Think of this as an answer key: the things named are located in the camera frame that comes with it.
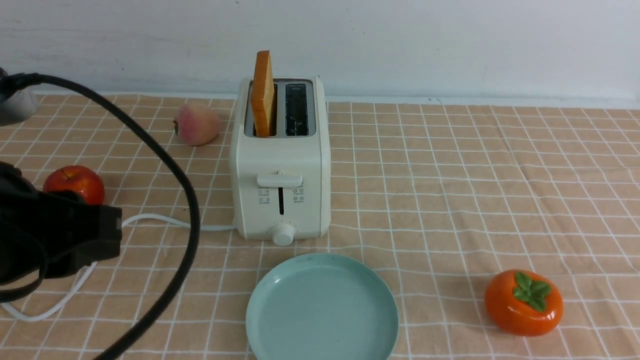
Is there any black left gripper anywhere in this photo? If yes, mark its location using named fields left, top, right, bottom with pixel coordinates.
left=0, top=162, right=122, bottom=285

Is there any toasted bread slice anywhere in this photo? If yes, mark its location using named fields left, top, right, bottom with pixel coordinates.
left=250, top=50, right=277, bottom=138

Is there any red apple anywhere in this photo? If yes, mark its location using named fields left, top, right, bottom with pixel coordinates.
left=42, top=165, right=105, bottom=205

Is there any pink peach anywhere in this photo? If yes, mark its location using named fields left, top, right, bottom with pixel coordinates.
left=173, top=102, right=223, bottom=147

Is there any white two-slot toaster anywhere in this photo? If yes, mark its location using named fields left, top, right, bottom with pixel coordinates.
left=229, top=76, right=331, bottom=246

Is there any light teal round plate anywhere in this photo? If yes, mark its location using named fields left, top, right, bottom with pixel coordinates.
left=246, top=252, right=399, bottom=360

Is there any orange checkered tablecloth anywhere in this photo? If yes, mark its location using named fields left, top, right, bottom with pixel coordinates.
left=0, top=95, right=640, bottom=360

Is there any orange persimmon with green leaf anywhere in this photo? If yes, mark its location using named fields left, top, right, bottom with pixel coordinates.
left=484, top=269, right=564, bottom=337

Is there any white toaster power cable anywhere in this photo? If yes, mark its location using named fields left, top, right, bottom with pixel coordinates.
left=0, top=214, right=237, bottom=322

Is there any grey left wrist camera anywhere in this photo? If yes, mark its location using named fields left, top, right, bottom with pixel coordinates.
left=0, top=68, right=40, bottom=127

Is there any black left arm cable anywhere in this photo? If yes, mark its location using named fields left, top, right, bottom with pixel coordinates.
left=0, top=72, right=202, bottom=360

